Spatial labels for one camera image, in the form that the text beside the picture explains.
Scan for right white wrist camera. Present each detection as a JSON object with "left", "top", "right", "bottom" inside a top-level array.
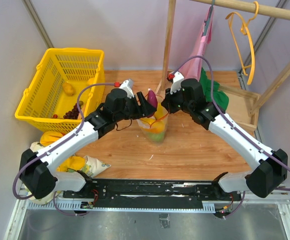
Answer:
[{"left": 167, "top": 71, "right": 185, "bottom": 95}]

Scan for green cloth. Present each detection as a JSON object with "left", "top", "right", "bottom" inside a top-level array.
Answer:
[{"left": 199, "top": 68, "right": 229, "bottom": 110}]

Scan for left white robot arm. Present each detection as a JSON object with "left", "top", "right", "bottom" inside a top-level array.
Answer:
[{"left": 18, "top": 88, "right": 157, "bottom": 199}]

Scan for yellow patterned cloth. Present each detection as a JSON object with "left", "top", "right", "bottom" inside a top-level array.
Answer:
[{"left": 29, "top": 141, "right": 111, "bottom": 205}]

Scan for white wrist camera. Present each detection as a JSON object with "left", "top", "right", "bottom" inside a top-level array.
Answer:
[
  {"left": 167, "top": 71, "right": 185, "bottom": 95},
  {"left": 114, "top": 78, "right": 134, "bottom": 99}
]

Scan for yellow lemon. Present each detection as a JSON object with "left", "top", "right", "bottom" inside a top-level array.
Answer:
[{"left": 62, "top": 82, "right": 76, "bottom": 97}]

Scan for purple grapes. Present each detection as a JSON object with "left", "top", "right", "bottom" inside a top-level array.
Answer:
[{"left": 63, "top": 101, "right": 84, "bottom": 120}]

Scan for clear zip bag orange zipper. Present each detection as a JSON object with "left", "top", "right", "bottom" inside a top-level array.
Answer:
[{"left": 137, "top": 88, "right": 169, "bottom": 143}]

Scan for purple cable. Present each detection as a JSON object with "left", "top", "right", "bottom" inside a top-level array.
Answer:
[
  {"left": 12, "top": 81, "right": 118, "bottom": 200},
  {"left": 172, "top": 55, "right": 290, "bottom": 191}
]

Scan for green cabbage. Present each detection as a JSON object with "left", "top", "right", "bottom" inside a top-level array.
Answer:
[{"left": 148, "top": 132, "right": 165, "bottom": 143}]

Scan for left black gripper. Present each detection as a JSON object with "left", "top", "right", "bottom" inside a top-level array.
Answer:
[{"left": 114, "top": 91, "right": 157, "bottom": 123}]

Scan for purple sweet potato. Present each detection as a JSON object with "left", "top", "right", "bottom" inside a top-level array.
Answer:
[{"left": 147, "top": 88, "right": 158, "bottom": 118}]

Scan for yellow plastic basket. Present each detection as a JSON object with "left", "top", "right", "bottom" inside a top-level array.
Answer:
[{"left": 14, "top": 47, "right": 105, "bottom": 134}]

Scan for sliced mango toy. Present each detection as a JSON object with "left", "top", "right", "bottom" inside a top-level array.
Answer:
[{"left": 39, "top": 131, "right": 64, "bottom": 147}]

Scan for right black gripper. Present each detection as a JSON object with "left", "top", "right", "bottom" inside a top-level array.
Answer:
[{"left": 160, "top": 85, "right": 193, "bottom": 115}]

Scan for grey clothes hanger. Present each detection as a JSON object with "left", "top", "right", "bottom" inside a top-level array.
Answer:
[{"left": 202, "top": 0, "right": 215, "bottom": 36}]

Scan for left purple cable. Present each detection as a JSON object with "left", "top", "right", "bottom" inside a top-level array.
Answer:
[{"left": 12, "top": 81, "right": 118, "bottom": 200}]

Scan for orange mango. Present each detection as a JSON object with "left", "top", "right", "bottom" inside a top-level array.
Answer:
[{"left": 144, "top": 118, "right": 166, "bottom": 133}]

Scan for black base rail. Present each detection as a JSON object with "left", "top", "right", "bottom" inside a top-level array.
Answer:
[{"left": 63, "top": 178, "right": 241, "bottom": 211}]

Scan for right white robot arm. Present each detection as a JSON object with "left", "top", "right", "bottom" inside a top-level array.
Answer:
[{"left": 161, "top": 78, "right": 288, "bottom": 200}]

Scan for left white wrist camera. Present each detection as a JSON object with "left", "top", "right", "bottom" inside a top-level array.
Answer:
[{"left": 114, "top": 78, "right": 134, "bottom": 99}]

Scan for yellow bananas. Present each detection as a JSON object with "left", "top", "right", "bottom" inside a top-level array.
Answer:
[{"left": 154, "top": 103, "right": 164, "bottom": 120}]

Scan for wooden clothes rack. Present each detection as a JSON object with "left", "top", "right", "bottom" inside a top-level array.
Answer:
[{"left": 152, "top": 0, "right": 290, "bottom": 133}]

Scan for pink cloth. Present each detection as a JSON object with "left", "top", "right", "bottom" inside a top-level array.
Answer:
[{"left": 178, "top": 10, "right": 214, "bottom": 81}]

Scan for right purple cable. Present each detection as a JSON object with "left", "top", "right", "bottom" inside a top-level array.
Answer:
[{"left": 172, "top": 55, "right": 290, "bottom": 191}]

